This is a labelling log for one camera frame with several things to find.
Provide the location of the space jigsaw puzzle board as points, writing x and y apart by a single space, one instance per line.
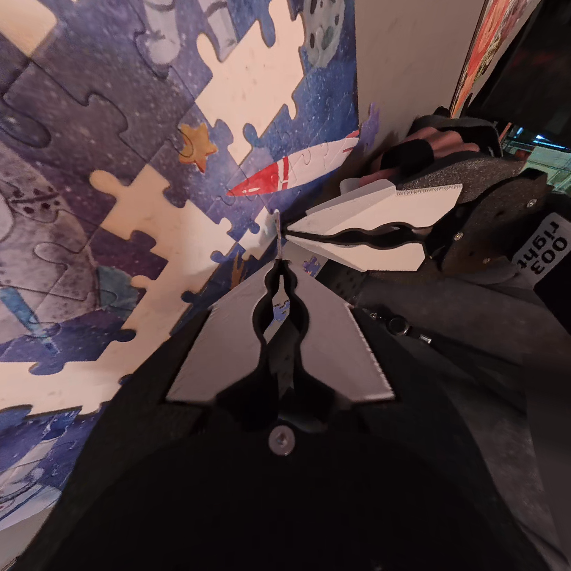
111 111

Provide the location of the beige desk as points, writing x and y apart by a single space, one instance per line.
410 53

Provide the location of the blue jigsaw puzzle piece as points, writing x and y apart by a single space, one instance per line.
278 232
372 129
312 266

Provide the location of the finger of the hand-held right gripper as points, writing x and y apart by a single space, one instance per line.
383 258
401 205

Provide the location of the person's right hand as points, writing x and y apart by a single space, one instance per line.
450 142

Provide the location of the space print puzzle box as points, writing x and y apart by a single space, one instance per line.
490 35

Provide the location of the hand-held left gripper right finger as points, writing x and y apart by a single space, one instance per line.
343 357

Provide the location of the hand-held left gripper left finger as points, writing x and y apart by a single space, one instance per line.
214 357

